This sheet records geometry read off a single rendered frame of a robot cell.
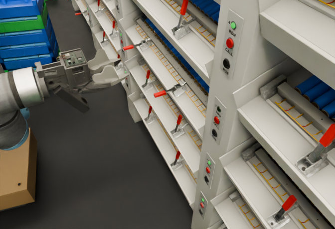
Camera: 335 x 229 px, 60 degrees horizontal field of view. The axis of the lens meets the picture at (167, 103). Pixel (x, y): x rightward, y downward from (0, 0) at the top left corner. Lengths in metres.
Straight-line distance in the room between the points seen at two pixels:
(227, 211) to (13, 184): 0.79
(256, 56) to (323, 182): 0.22
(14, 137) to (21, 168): 0.47
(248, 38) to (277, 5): 0.06
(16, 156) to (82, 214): 0.35
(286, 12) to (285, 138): 0.21
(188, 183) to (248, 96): 0.63
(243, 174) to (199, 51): 0.30
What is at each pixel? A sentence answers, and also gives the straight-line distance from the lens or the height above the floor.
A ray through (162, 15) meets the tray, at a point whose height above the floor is 0.74.
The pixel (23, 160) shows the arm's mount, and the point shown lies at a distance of 1.31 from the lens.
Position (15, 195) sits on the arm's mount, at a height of 0.13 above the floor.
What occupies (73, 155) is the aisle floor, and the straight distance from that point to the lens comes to 1.46.
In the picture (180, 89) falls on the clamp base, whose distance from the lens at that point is 0.85.
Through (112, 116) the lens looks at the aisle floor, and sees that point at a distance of 1.58.
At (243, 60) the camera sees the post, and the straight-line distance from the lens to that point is 0.51.
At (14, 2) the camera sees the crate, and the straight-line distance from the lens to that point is 1.92.
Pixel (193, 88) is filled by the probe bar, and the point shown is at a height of 0.58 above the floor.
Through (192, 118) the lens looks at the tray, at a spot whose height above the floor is 0.54.
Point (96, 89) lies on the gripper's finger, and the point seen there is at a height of 0.65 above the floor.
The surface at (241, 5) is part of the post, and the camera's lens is 0.49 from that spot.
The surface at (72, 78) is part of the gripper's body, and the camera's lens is 0.72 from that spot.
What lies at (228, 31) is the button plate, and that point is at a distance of 0.52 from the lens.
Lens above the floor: 1.12
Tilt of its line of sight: 44 degrees down
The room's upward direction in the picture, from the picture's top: straight up
